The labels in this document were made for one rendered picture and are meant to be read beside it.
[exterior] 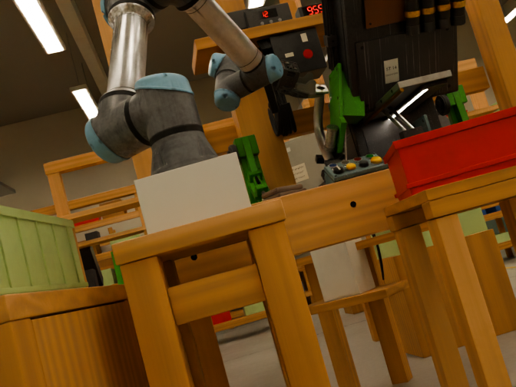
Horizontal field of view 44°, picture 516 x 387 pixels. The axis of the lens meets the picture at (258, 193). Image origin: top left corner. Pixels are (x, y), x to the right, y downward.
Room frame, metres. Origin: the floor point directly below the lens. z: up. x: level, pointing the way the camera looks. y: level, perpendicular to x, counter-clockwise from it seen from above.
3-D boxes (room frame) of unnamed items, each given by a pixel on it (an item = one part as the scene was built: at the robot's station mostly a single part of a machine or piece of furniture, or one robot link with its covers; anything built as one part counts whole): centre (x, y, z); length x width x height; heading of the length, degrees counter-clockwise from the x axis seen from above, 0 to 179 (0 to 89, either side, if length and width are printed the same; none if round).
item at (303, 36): (2.20, -0.26, 1.42); 0.17 x 0.12 x 0.15; 100
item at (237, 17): (2.18, -0.08, 1.59); 0.15 x 0.07 x 0.07; 100
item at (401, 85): (1.93, -0.49, 1.11); 0.39 x 0.16 x 0.03; 10
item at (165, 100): (1.34, 0.14, 1.12); 0.13 x 0.12 x 0.14; 61
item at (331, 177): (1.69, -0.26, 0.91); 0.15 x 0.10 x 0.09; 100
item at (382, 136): (2.17, -0.48, 1.07); 0.30 x 0.18 x 0.34; 100
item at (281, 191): (1.70, -0.07, 0.91); 0.10 x 0.08 x 0.03; 128
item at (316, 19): (2.27, -0.35, 1.52); 0.90 x 0.25 x 0.04; 100
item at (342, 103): (1.94, -0.34, 1.17); 0.13 x 0.12 x 0.20; 100
